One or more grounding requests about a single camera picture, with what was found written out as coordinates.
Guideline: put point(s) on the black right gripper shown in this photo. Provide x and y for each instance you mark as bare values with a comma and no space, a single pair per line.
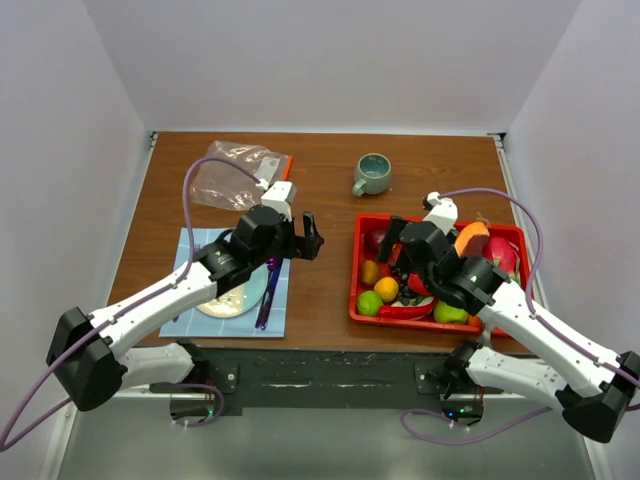
390,238

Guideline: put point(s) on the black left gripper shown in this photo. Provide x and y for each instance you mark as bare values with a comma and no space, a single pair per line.
312,240

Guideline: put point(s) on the brown kiwi fruit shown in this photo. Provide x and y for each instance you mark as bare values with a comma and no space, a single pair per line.
369,272

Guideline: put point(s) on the red raspberry toy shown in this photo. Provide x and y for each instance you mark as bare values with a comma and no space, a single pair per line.
416,285

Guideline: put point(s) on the orange toy fruit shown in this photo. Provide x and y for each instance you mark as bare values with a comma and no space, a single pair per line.
387,288

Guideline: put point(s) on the clear orange zip top bag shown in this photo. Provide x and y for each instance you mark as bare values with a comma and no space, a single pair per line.
221,186

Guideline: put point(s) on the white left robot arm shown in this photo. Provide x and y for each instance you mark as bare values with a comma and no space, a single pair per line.
95,355

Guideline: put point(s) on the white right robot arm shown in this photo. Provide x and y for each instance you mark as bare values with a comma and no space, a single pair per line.
591,386

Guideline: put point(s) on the red plastic tray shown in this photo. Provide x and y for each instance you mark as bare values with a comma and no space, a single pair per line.
369,221

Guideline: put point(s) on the purple spoon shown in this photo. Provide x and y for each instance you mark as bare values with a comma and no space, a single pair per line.
272,267

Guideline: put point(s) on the black grape bunch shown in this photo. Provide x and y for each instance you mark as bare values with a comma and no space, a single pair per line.
405,296

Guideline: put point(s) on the green lime left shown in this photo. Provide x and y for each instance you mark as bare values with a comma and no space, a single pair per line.
368,303

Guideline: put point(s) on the red chili pepper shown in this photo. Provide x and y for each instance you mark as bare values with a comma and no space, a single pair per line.
399,311

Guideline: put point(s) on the green apple right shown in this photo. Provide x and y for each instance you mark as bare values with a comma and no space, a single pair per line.
446,314

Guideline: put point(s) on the teal ceramic mug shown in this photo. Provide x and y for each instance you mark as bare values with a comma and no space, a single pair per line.
372,175

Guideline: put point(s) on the cream and blue plate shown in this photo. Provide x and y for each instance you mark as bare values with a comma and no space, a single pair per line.
240,299

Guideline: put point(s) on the pink dragon fruit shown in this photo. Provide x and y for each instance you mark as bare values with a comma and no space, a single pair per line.
504,255

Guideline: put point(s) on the blue checked placemat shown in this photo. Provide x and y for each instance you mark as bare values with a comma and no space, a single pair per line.
195,324

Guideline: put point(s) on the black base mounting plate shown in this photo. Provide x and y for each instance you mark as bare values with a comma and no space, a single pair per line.
325,379

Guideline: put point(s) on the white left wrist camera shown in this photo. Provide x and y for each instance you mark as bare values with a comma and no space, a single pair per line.
279,196

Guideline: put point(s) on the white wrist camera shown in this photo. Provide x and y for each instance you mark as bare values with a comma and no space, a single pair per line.
279,196
441,211

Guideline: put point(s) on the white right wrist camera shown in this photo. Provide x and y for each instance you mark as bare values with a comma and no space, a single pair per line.
441,211

